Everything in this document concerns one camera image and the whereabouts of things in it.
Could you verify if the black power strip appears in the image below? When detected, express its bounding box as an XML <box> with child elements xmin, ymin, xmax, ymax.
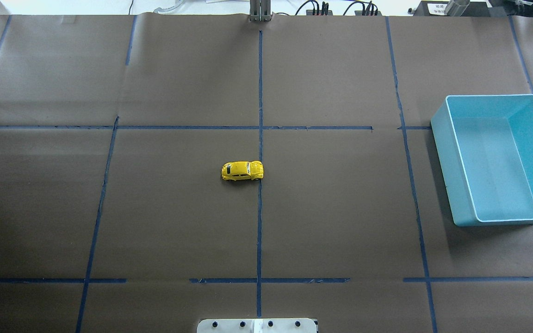
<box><xmin>303</xmin><ymin>8</ymin><xmax>383</xmax><ymax>17</ymax></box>

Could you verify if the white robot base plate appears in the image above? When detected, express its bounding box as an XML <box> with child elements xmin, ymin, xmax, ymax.
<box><xmin>196</xmin><ymin>318</ymin><xmax>319</xmax><ymax>333</ymax></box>

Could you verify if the aluminium frame post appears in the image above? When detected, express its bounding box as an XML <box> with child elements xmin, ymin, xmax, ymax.
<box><xmin>249</xmin><ymin>0</ymin><xmax>273</xmax><ymax>22</ymax></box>

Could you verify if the brown paper table mat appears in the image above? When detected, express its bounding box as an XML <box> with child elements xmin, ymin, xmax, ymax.
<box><xmin>0</xmin><ymin>13</ymin><xmax>533</xmax><ymax>333</ymax></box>

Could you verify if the yellow beetle toy car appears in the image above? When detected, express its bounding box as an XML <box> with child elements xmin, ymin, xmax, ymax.
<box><xmin>221</xmin><ymin>160</ymin><xmax>264</xmax><ymax>181</ymax></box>

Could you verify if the light blue plastic bin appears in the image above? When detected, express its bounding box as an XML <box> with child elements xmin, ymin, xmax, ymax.
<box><xmin>431</xmin><ymin>93</ymin><xmax>533</xmax><ymax>226</ymax></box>

